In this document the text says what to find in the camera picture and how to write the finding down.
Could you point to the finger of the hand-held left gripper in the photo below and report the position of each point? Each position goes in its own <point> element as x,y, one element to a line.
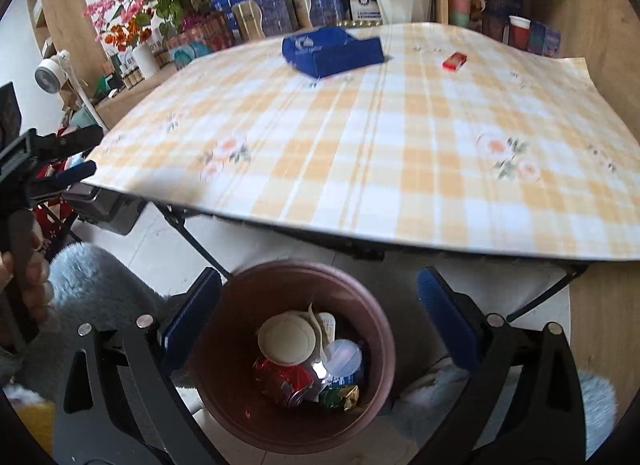
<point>65,140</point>
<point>75,172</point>

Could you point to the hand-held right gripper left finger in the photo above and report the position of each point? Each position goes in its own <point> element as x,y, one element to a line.
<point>192,315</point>

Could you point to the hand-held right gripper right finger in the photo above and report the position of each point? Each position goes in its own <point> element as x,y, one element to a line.
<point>450,317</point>

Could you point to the brown plastic bin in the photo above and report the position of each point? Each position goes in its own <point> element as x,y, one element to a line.
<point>225,395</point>

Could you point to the white round lid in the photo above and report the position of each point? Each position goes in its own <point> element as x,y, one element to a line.
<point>287,340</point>

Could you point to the crushed red can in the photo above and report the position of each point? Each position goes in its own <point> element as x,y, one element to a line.
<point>280,380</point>

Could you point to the clear round plastic lid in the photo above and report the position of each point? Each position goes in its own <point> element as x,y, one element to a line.
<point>345,355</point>

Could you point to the green gold foil wrapper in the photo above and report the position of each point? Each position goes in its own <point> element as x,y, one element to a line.
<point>340,397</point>

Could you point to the small red box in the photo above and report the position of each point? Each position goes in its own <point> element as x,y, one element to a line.
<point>454,61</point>

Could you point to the blue cardboard box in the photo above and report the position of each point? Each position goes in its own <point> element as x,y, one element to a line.
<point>345,57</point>

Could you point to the person's left hand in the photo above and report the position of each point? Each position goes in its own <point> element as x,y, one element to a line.
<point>39,290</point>

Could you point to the dark grey box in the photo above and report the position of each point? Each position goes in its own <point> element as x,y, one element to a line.
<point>105,210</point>

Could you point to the red white checked cloth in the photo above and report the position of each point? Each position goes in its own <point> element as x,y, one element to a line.
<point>50,220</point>

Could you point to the white desk fan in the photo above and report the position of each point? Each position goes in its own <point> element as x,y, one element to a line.
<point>50,74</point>

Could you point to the row of small brown bottles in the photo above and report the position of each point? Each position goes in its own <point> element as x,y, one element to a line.
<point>131,80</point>

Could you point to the white vase with orange flowers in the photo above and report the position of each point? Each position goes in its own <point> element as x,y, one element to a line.
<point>145,62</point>

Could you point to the potted pink blossom plant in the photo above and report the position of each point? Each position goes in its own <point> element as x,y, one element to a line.
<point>200,40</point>

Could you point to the yellow checked floral tablecloth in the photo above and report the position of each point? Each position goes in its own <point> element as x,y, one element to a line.
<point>375,155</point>

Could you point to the blue gold patterned gift box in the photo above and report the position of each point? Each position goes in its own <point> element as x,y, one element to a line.
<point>320,5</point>
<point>265,17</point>

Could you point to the red cup with white rim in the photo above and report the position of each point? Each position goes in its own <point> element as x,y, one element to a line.
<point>520,35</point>

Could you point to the small blue box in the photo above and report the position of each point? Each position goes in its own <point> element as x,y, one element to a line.
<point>545,40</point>

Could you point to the gold leaf tray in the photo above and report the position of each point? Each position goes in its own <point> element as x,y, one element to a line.
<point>362,23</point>

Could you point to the dark blue picture box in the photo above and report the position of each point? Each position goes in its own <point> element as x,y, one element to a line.
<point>502,10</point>

